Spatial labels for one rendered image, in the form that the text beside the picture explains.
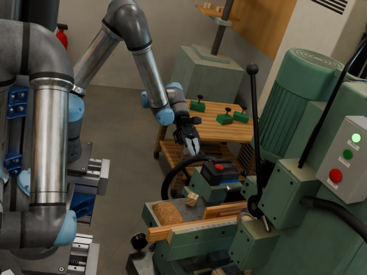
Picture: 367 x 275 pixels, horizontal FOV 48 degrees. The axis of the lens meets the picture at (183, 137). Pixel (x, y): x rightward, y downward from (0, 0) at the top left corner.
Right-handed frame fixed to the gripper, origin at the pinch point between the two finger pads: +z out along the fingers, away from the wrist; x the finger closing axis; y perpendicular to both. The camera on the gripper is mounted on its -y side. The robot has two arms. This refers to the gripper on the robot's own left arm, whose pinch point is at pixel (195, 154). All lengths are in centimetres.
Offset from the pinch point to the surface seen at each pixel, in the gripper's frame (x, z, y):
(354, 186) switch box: 19, 43, -78
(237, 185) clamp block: -1.5, 20.7, -17.9
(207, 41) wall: -160, -198, 145
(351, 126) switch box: 20, 32, -83
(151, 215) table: 32.9, 26.8, -12.8
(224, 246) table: 11.6, 41.4, -17.8
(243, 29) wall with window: -166, -175, 97
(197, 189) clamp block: 9.9, 18.1, -9.0
